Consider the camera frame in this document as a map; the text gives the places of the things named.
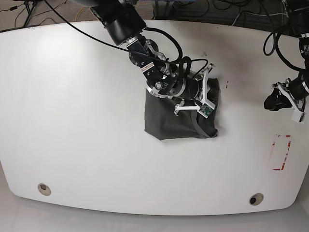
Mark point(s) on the table grommet hole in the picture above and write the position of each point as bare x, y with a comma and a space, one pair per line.
256, 199
44, 189

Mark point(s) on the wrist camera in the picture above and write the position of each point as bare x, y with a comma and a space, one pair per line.
298, 116
205, 110

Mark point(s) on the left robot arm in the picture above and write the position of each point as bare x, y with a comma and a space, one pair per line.
298, 14

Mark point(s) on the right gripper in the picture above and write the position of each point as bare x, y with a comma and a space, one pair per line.
197, 89

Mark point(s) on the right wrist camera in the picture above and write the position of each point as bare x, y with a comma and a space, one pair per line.
205, 110

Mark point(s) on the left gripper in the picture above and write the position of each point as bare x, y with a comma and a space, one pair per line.
290, 94

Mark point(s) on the left table grommet hole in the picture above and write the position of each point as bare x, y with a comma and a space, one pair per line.
44, 189

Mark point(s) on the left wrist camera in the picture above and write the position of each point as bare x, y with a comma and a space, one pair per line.
298, 116

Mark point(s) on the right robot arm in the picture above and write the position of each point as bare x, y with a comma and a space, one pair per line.
165, 79

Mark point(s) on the red tape rectangle marking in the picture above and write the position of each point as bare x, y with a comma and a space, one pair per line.
279, 152

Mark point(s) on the right table grommet hole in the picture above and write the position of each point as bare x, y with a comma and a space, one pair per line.
256, 199

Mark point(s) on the dark grey t-shirt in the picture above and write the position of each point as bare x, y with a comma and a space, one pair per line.
161, 122

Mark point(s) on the black tripod stand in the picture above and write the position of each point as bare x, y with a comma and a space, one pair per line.
29, 6

